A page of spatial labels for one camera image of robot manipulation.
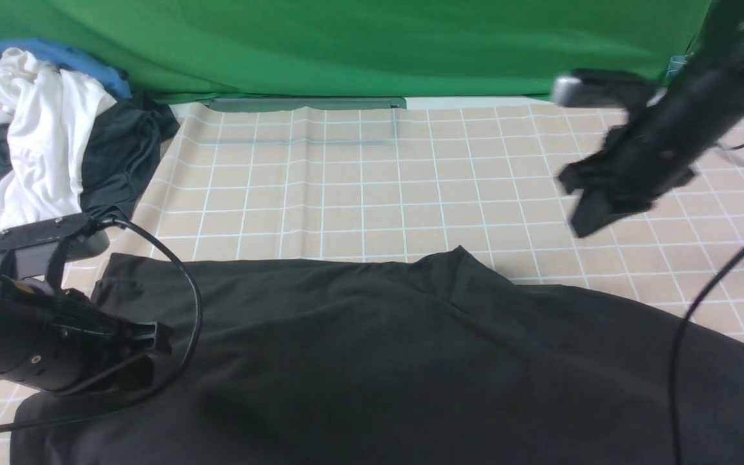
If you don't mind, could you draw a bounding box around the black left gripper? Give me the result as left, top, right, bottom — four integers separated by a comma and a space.
0, 278, 174, 395

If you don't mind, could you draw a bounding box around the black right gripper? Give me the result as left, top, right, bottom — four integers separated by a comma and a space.
557, 68, 744, 238

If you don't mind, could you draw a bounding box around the gray long-sleeve top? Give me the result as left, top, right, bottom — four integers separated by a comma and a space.
10, 245, 744, 465

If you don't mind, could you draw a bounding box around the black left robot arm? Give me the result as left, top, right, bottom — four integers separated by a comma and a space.
0, 273, 173, 397

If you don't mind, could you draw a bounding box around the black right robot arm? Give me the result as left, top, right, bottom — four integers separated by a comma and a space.
550, 3, 744, 238

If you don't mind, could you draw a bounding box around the teal binder clip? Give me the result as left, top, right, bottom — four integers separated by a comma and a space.
665, 55, 688, 81

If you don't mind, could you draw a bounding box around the dark teal garment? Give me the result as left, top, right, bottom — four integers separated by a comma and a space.
79, 92, 180, 220

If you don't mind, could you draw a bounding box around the blue garment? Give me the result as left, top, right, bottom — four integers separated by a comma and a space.
0, 37, 134, 204

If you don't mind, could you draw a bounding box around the white garment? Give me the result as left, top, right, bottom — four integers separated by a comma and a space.
0, 48, 116, 232

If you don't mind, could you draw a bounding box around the gray metal bar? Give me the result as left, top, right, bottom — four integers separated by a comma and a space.
203, 97, 408, 114

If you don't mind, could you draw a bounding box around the green backdrop cloth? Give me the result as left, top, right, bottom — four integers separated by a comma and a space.
0, 1, 718, 103

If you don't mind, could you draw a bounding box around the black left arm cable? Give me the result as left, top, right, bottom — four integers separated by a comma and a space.
0, 216, 203, 440

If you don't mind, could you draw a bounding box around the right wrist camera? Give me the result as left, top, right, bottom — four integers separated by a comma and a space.
550, 68, 657, 109

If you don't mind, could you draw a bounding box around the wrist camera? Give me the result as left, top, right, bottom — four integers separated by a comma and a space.
0, 212, 111, 262
550, 68, 657, 109

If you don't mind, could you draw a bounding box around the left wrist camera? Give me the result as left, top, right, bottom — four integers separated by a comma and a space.
0, 212, 111, 262

